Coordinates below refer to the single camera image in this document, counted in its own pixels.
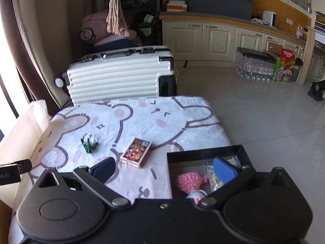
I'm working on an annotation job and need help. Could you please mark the beige curtain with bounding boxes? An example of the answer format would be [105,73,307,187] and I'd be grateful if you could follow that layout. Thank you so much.
[11,0,88,107]

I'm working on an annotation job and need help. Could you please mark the navy folded bedding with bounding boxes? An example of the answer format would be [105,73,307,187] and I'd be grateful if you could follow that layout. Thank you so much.
[93,39,143,54]

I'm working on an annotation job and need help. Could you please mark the red green printed carton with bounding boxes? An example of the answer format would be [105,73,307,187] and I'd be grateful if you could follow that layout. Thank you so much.
[273,48,297,82]

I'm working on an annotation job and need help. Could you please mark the pack of water bottles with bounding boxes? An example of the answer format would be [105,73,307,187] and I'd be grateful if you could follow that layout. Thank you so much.
[235,47,277,82]

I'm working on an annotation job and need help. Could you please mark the wooden table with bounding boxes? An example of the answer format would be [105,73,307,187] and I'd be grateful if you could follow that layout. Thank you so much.
[298,25,325,85]

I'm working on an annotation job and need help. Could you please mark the grey storage bin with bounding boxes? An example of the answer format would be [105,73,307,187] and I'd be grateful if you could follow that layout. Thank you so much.
[182,0,253,21]

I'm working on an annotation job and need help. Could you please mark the white orange box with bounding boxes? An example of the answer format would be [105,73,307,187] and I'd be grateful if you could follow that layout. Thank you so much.
[166,0,188,12]

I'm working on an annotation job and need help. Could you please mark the pink white crochet doll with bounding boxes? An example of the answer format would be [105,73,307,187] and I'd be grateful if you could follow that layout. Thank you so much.
[176,172,209,205]

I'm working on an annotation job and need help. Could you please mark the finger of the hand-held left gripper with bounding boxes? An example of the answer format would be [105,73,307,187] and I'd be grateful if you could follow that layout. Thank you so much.
[0,159,32,174]

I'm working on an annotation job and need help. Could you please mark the brown curtain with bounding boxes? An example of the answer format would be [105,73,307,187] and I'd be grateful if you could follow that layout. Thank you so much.
[0,0,59,116]

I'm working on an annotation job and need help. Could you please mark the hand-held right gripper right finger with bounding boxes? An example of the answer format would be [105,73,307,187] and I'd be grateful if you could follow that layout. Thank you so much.
[197,157,288,207]

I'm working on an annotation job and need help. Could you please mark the brown cardboard panel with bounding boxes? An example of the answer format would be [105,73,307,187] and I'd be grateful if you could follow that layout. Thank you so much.
[0,201,13,244]

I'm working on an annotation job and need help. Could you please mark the clear bag of white cord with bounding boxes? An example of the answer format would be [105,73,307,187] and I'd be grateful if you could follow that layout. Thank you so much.
[203,155,242,192]

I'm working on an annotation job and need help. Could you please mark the pink bedding bundle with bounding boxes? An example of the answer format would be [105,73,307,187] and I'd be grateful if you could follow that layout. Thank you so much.
[81,11,138,47]

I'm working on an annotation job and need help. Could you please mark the bear printed blanket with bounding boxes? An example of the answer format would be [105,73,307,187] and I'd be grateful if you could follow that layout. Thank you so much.
[9,96,233,244]

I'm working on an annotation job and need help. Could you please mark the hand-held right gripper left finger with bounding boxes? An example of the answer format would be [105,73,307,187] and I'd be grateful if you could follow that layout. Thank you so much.
[38,157,130,207]

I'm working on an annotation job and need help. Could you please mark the small white appliance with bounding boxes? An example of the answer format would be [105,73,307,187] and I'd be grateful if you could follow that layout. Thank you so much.
[262,11,277,27]

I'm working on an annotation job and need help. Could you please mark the snack bag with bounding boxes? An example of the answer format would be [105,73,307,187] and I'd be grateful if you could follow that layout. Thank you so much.
[296,25,309,39]

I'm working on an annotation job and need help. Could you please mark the cream kitchen cabinets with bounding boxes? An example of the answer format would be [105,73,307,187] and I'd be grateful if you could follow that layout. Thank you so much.
[160,11,325,82]

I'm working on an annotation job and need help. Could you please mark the black cardboard box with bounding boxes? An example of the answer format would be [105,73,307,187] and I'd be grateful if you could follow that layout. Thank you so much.
[166,145,256,200]

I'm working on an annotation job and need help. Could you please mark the black storage shelf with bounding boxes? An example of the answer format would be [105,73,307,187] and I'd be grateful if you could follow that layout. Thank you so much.
[119,0,163,47]

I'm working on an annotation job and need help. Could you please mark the beige macrame tassel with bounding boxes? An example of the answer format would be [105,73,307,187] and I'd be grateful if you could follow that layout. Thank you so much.
[106,0,130,36]

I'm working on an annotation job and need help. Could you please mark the brown cardboard piece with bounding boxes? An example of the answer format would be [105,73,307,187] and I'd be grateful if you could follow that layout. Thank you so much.
[265,42,281,56]

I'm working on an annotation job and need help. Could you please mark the red patterned card box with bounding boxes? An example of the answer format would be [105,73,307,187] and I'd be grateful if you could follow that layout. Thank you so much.
[120,138,153,169]

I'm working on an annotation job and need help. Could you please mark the white ribbed suitcase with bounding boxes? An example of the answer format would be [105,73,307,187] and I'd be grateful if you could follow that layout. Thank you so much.
[54,46,177,106]

